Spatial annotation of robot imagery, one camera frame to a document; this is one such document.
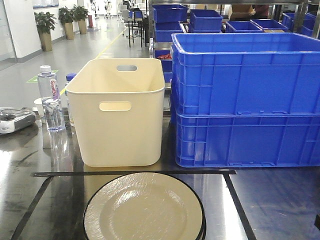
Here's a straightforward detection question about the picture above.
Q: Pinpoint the beige textured plate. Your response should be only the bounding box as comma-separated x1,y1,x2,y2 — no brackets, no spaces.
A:
83,172,207,240

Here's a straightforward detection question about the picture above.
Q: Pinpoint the cream plastic basket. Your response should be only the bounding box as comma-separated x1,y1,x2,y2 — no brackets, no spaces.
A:
66,58,165,168

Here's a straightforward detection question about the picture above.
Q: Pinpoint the lower stacked blue crate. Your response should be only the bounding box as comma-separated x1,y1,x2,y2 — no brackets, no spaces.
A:
170,92,320,169

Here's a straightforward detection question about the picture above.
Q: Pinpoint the stacked blue crate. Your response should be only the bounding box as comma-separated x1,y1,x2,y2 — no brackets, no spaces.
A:
171,32,320,116
170,92,320,169

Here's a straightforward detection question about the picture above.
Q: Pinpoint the upper stacked blue crate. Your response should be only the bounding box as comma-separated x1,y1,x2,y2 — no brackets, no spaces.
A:
171,32,320,116

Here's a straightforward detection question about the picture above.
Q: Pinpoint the background blue crate top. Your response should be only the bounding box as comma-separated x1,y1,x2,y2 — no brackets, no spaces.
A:
152,4,188,23

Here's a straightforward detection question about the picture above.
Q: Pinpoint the background blue crate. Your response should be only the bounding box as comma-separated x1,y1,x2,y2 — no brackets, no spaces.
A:
189,9,223,33
152,4,188,23
225,21,264,33

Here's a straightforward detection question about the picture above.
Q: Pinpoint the background blue crate middle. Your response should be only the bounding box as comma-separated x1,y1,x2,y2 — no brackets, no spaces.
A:
189,9,223,33

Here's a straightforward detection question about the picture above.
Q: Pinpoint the clear water bottle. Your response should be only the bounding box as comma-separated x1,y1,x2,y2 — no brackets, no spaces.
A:
37,65,65,132

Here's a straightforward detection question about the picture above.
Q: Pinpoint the white paper cup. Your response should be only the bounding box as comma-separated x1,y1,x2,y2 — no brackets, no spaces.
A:
34,98,47,124

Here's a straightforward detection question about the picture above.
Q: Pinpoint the background blue crate right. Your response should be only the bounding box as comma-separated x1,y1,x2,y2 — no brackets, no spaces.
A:
225,21,264,33

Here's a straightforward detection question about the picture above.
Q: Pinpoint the far potted plant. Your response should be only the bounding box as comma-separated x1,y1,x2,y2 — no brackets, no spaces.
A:
72,5,88,35

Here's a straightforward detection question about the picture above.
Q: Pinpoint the potted plant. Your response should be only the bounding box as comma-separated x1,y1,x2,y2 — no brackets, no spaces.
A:
58,6,75,40
34,11,56,52
72,5,88,35

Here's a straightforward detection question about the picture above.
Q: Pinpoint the middle potted plant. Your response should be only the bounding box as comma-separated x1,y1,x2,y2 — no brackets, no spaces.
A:
58,6,75,40

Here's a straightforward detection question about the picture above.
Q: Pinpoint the grey handheld controller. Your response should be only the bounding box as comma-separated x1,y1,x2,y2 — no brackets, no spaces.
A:
0,108,36,135

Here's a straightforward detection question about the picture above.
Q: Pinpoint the left potted plant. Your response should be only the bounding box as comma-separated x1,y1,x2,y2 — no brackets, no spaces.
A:
34,11,56,52

